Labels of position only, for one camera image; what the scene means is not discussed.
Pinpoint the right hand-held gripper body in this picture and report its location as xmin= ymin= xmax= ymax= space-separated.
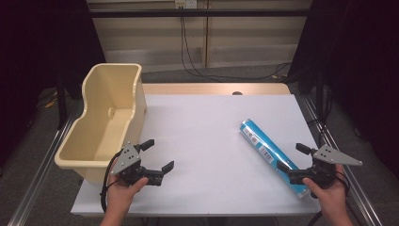
xmin=287 ymin=144 xmax=364 ymax=190

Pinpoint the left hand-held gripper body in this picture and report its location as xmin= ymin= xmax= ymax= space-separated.
xmin=109 ymin=140 xmax=165 ymax=186

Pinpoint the blue cylindrical packet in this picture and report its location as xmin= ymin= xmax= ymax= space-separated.
xmin=239 ymin=118 xmax=312 ymax=201

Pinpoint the cream plastic bin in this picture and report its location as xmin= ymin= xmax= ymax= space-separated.
xmin=54 ymin=62 xmax=148 ymax=185

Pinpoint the person's left hand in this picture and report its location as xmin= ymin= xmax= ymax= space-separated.
xmin=105 ymin=163 xmax=150 ymax=216

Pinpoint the person's right hand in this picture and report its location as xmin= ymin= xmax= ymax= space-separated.
xmin=302 ymin=164 xmax=350 ymax=216

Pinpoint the white table sheet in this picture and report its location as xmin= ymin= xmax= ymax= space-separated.
xmin=70 ymin=93 xmax=322 ymax=218

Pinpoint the black stand pole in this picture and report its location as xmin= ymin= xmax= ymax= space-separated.
xmin=56 ymin=73 xmax=69 ymax=131

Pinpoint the dark curtain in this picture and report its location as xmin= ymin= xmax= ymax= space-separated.
xmin=287 ymin=0 xmax=399 ymax=182
xmin=0 ymin=0 xmax=106 ymax=169

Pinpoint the black horizontal bar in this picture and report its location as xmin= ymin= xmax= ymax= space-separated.
xmin=88 ymin=8 xmax=311 ymax=19

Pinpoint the metal floor rail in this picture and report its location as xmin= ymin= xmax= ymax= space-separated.
xmin=300 ymin=93 xmax=384 ymax=226
xmin=7 ymin=105 xmax=85 ymax=226

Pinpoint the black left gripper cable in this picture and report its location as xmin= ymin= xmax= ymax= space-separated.
xmin=99 ymin=148 xmax=125 ymax=215

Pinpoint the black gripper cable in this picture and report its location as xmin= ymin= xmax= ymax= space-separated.
xmin=308 ymin=170 xmax=365 ymax=226
xmin=99 ymin=148 xmax=125 ymax=215

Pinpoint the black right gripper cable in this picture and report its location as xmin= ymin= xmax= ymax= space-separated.
xmin=308 ymin=170 xmax=365 ymax=226

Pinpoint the black wall cable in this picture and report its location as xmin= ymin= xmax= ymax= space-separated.
xmin=179 ymin=7 xmax=294 ymax=82

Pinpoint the white wall outlet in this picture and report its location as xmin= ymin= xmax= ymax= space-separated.
xmin=174 ymin=0 xmax=199 ymax=9

